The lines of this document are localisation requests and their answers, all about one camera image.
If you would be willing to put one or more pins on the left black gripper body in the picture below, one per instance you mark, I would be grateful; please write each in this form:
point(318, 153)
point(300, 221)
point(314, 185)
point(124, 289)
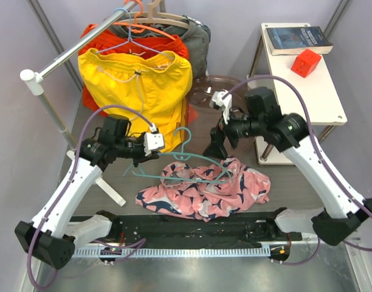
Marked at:
point(132, 149)

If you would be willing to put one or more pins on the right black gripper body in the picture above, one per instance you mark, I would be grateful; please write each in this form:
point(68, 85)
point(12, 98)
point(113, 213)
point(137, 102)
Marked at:
point(243, 127)

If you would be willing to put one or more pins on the teal plastic hanger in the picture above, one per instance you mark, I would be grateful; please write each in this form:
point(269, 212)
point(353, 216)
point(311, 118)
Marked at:
point(183, 156)

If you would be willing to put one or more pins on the pink whale print shorts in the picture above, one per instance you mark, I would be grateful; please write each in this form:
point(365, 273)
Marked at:
point(206, 192)

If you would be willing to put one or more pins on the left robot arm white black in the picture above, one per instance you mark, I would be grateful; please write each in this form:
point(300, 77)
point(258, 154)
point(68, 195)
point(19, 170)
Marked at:
point(48, 237)

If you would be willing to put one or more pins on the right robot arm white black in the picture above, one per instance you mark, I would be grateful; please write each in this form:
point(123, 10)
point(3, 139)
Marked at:
point(344, 209)

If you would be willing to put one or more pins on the yellow shorts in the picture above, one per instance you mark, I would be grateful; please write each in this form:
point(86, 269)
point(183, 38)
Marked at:
point(126, 84)

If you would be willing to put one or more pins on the orange shorts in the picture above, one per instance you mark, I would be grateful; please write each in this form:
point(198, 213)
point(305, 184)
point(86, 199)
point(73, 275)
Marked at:
point(108, 39)

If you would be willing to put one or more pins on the orange plastic hanger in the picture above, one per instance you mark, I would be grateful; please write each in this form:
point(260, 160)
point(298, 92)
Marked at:
point(138, 28)

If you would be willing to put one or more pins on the beige wooden hanger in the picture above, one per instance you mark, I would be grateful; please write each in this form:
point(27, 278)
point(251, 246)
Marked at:
point(153, 15)

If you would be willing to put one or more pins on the transparent brown plastic basin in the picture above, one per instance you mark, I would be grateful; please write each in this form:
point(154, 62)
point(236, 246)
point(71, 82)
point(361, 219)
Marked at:
point(204, 118)

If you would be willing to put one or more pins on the red cube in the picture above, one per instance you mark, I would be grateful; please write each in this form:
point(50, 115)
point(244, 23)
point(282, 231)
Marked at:
point(305, 63)

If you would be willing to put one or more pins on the white two-tier shelf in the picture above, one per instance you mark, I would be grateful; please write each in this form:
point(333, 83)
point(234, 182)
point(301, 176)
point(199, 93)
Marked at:
point(317, 90)

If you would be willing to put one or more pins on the dark blue book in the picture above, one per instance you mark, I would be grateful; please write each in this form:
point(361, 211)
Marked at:
point(294, 40)

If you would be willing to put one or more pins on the grey garment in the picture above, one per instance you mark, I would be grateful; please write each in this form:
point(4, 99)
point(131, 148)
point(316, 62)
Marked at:
point(196, 37)

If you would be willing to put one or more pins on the silver clothes rack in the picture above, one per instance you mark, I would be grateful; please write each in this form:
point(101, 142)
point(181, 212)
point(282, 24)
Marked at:
point(34, 79)

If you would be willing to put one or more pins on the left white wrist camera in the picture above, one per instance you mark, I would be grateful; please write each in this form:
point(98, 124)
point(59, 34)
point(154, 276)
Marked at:
point(153, 140)

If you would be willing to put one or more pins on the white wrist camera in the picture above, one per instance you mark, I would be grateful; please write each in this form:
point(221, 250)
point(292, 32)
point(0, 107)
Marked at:
point(222, 100)
point(153, 140)

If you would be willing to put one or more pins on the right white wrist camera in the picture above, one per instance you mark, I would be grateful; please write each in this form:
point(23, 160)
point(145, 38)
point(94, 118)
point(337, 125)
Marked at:
point(222, 100)

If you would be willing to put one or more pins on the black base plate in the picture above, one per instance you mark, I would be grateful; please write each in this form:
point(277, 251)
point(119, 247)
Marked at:
point(241, 230)

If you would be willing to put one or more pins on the perforated metal cable rail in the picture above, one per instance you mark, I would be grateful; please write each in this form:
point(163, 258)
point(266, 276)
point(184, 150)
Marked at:
point(102, 252)

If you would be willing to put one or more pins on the blue wire hanger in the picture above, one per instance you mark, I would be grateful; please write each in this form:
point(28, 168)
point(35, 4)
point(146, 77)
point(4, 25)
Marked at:
point(130, 40)

